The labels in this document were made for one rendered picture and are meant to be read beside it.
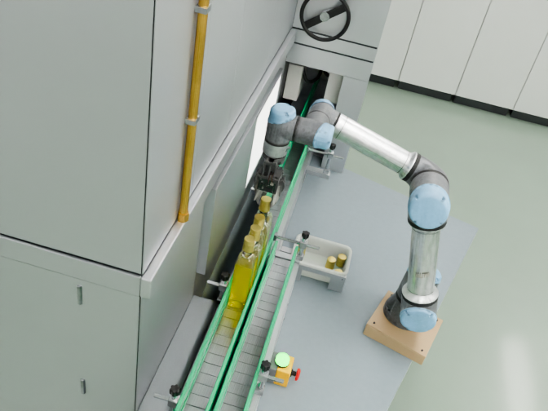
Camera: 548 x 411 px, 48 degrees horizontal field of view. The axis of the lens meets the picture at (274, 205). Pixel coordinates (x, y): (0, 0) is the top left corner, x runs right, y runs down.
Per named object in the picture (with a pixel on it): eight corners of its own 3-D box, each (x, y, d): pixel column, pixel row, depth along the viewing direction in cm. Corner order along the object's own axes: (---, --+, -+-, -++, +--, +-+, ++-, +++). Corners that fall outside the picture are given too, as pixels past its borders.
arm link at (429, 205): (435, 309, 211) (452, 170, 182) (435, 340, 199) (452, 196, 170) (399, 305, 214) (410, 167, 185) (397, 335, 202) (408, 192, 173)
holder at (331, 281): (281, 245, 249) (285, 231, 244) (346, 263, 247) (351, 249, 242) (271, 272, 236) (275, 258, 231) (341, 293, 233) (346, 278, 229)
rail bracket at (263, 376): (256, 385, 179) (262, 356, 171) (280, 392, 178) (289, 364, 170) (252, 396, 176) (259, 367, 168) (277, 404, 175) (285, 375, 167)
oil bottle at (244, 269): (232, 293, 205) (240, 246, 193) (248, 298, 205) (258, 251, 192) (227, 306, 201) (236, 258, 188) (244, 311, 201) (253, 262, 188)
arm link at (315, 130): (338, 116, 181) (302, 106, 182) (333, 132, 172) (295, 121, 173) (332, 139, 186) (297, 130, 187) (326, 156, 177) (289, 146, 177)
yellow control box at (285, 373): (270, 365, 201) (273, 351, 197) (292, 372, 200) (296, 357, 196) (265, 382, 196) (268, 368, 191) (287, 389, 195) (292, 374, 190)
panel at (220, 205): (262, 138, 268) (276, 66, 248) (269, 139, 268) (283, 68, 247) (196, 272, 197) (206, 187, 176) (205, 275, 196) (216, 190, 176)
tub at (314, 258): (293, 247, 249) (298, 231, 243) (347, 262, 247) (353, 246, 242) (285, 276, 235) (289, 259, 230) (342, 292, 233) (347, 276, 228)
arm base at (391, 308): (428, 315, 227) (439, 295, 221) (414, 338, 215) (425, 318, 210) (391, 293, 232) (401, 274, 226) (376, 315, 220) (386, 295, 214)
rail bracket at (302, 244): (271, 247, 227) (277, 222, 219) (315, 260, 225) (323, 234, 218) (270, 253, 224) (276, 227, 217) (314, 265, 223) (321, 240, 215)
